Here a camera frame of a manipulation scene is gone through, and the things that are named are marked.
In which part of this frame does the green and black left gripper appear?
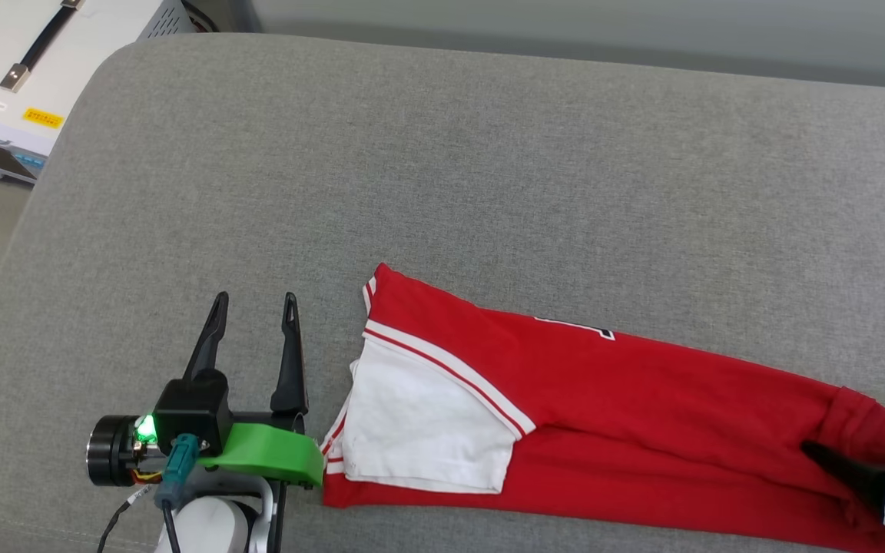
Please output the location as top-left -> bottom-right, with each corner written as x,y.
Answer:
87,292 -> 326,488

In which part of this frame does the red and white basketball jersey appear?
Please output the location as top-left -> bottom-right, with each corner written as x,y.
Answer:
320,263 -> 885,553

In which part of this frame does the black cable with teal connector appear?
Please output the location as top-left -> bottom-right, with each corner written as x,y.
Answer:
154,434 -> 207,553

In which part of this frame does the thin black cable, white tag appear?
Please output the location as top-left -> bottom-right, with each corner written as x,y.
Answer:
95,482 -> 153,553

